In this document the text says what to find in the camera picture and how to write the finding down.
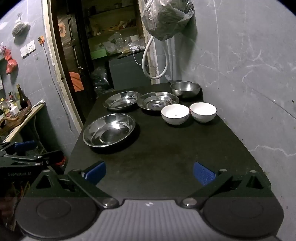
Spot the red plastic bag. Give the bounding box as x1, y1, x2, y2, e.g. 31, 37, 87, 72
4, 49, 18, 74

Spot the white ceramic bowl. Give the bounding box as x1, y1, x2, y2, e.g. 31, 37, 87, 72
161, 104, 190, 126
190, 102, 217, 123

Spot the steel plate with sticker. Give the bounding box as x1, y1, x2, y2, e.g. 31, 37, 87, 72
137, 91, 179, 111

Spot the white wall switch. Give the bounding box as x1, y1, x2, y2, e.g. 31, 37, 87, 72
20, 40, 36, 58

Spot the dark glass bottle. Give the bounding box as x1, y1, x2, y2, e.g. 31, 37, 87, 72
16, 84, 32, 109

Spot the wooden side shelf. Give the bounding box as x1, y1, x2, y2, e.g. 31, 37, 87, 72
1, 99, 45, 143

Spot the hanging plastic bag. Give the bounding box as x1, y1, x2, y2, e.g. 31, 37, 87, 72
142, 0, 195, 41

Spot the grey cabinet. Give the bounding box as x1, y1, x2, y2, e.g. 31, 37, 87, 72
109, 51, 151, 90

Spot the large steel plate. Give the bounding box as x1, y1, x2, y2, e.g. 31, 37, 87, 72
82, 113, 136, 148

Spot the white hose loop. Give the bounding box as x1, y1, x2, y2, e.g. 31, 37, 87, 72
141, 34, 169, 80

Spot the deep steel bowl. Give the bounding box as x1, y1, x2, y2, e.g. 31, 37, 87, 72
170, 81, 201, 98

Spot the orange stool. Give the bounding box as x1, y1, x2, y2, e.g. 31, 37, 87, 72
69, 71, 84, 92

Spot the wall power cable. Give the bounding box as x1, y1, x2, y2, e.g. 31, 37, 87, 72
38, 36, 80, 137

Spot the grey hanging bag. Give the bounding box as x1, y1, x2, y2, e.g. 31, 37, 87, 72
12, 13, 28, 38

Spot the green box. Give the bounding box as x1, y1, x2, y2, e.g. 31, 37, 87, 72
90, 48, 107, 60

